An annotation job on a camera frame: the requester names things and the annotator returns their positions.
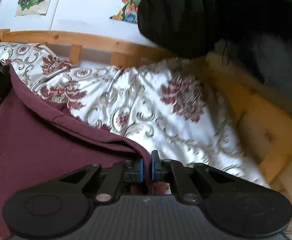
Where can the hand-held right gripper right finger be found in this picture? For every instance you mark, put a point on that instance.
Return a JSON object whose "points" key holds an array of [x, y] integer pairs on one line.
{"points": [[152, 166]]}

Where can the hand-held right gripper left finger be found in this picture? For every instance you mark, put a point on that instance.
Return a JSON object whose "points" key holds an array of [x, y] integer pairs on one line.
{"points": [[141, 170]]}

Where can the maroon long-sleeve top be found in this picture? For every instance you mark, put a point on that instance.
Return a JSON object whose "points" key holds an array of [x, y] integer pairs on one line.
{"points": [[35, 140]]}

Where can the floral satin bedspread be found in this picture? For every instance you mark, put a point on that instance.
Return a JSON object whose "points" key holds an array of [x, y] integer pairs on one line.
{"points": [[148, 105]]}

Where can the colourful landscape poster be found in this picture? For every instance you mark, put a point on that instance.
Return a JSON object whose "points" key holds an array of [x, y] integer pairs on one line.
{"points": [[126, 7]]}

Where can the black quilted jacket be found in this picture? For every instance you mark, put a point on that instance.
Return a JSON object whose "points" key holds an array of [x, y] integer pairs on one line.
{"points": [[211, 17]]}

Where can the white wall pipe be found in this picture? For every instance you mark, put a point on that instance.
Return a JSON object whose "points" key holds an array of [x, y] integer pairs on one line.
{"points": [[58, 3]]}

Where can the wooden bed frame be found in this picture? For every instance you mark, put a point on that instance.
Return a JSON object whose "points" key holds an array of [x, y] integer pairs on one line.
{"points": [[248, 120]]}

